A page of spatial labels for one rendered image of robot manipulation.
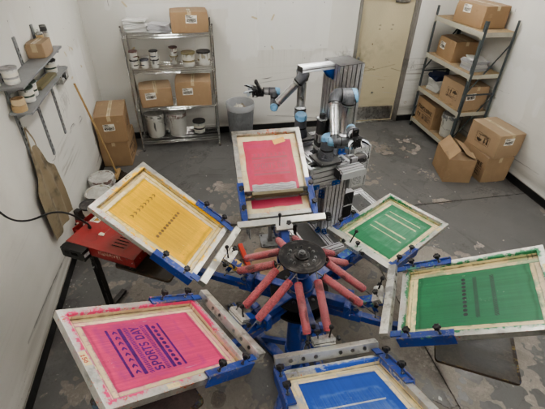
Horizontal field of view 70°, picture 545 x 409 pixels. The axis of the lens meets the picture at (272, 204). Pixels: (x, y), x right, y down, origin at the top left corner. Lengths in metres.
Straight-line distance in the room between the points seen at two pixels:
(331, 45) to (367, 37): 0.64
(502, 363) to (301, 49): 5.24
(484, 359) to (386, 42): 5.52
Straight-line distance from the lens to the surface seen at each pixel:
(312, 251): 2.47
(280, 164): 3.23
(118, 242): 3.00
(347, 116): 3.38
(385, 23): 7.11
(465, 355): 2.69
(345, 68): 3.48
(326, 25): 6.67
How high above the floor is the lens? 2.99
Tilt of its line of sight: 36 degrees down
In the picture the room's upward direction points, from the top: 1 degrees clockwise
